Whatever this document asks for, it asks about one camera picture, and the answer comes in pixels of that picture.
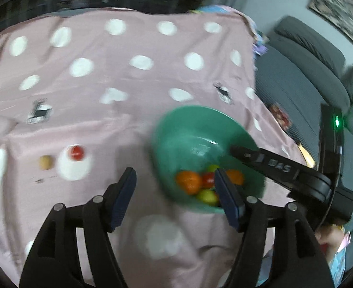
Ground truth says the blue cartoon print cloth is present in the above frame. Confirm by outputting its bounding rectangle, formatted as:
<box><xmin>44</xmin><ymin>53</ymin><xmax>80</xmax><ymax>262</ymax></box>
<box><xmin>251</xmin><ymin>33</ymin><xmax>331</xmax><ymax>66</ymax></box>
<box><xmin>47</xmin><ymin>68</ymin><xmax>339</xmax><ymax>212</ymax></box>
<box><xmin>329</xmin><ymin>231</ymin><xmax>353</xmax><ymax>281</ymax></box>

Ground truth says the pink polka dot blanket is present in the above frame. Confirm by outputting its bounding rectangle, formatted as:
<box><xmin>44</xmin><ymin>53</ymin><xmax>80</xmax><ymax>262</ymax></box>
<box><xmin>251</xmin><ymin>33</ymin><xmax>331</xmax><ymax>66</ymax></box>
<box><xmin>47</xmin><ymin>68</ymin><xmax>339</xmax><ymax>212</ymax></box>
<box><xmin>0</xmin><ymin>6</ymin><xmax>315</xmax><ymax>288</ymax></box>

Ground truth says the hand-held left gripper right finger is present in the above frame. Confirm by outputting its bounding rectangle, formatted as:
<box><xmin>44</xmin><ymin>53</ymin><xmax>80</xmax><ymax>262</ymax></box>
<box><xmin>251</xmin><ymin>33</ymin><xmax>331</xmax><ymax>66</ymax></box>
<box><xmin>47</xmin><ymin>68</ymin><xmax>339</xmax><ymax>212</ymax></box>
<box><xmin>214</xmin><ymin>168</ymin><xmax>336</xmax><ymax>288</ymax></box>

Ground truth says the dark grey sofa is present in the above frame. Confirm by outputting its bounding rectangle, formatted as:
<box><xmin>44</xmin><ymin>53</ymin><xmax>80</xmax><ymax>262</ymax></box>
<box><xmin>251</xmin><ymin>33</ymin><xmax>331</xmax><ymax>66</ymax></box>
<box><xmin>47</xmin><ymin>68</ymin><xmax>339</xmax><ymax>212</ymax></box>
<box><xmin>254</xmin><ymin>16</ymin><xmax>353</xmax><ymax>246</ymax></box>

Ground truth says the small yellow fruit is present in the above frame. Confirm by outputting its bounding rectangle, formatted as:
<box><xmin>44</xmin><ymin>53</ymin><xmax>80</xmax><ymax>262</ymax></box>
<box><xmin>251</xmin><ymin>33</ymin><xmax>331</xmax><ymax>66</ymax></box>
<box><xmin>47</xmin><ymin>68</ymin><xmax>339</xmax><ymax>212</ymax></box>
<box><xmin>39</xmin><ymin>155</ymin><xmax>53</xmax><ymax>170</ymax></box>

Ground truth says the red cherry tomato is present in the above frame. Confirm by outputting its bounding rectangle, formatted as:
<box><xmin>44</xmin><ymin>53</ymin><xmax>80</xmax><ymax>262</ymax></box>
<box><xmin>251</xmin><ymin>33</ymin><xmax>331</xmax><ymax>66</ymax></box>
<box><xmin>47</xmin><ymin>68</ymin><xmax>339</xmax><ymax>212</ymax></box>
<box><xmin>202</xmin><ymin>172</ymin><xmax>217</xmax><ymax>189</ymax></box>
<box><xmin>68</xmin><ymin>145</ymin><xmax>85</xmax><ymax>162</ymax></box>

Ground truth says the framed landscape painting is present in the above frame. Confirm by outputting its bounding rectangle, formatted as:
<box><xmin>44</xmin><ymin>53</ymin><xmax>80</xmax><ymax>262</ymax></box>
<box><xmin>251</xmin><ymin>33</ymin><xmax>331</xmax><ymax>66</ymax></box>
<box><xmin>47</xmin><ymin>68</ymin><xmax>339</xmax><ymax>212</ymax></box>
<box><xmin>308</xmin><ymin>0</ymin><xmax>353</xmax><ymax>54</ymax></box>

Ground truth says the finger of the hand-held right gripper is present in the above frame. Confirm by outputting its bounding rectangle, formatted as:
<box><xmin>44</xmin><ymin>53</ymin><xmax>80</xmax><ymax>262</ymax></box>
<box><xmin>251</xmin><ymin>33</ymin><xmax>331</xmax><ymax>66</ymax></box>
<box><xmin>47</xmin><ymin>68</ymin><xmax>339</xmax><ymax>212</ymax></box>
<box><xmin>230</xmin><ymin>145</ymin><xmax>300</xmax><ymax>183</ymax></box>

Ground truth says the snack packet on sofa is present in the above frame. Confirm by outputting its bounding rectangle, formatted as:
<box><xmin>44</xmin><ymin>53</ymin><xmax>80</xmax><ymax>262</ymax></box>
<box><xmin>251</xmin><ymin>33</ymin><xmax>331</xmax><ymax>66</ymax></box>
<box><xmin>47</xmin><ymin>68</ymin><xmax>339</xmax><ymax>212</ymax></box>
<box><xmin>269</xmin><ymin>103</ymin><xmax>292</xmax><ymax>129</ymax></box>

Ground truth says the green bowl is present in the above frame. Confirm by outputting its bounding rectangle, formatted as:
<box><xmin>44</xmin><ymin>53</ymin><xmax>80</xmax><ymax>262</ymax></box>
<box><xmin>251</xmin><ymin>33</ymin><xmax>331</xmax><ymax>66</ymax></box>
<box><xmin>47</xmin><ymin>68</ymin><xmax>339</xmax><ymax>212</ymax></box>
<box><xmin>152</xmin><ymin>105</ymin><xmax>266</xmax><ymax>215</ymax></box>

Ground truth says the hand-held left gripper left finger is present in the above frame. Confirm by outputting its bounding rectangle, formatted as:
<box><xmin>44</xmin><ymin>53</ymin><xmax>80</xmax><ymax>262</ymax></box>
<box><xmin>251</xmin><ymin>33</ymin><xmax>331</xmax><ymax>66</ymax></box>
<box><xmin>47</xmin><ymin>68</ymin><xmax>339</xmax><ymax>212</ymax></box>
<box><xmin>19</xmin><ymin>167</ymin><xmax>137</xmax><ymax>288</ymax></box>

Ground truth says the small round orange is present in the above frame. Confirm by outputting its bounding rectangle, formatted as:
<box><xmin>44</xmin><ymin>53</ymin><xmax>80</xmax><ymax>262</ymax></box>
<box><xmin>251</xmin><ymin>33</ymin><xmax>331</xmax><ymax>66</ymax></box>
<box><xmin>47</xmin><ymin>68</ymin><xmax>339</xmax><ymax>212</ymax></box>
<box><xmin>226</xmin><ymin>169</ymin><xmax>244</xmax><ymax>186</ymax></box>

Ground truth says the yellow packet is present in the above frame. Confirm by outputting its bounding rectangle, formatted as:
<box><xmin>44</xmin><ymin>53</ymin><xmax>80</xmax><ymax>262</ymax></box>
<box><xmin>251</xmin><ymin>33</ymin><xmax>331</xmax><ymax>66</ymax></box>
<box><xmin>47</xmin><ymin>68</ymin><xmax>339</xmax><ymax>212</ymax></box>
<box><xmin>298</xmin><ymin>144</ymin><xmax>316</xmax><ymax>168</ymax></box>

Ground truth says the large orange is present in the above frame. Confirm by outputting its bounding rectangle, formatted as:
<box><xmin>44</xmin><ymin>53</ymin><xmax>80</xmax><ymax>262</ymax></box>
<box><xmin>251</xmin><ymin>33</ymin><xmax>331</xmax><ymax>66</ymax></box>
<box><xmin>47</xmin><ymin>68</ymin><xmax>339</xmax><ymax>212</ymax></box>
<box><xmin>176</xmin><ymin>170</ymin><xmax>202</xmax><ymax>195</ymax></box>

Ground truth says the person's right hand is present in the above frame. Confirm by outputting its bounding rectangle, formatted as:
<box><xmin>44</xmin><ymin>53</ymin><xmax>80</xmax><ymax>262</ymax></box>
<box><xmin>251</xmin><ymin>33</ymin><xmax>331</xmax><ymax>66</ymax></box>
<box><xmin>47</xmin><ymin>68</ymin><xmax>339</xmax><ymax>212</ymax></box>
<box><xmin>314</xmin><ymin>225</ymin><xmax>346</xmax><ymax>261</ymax></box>

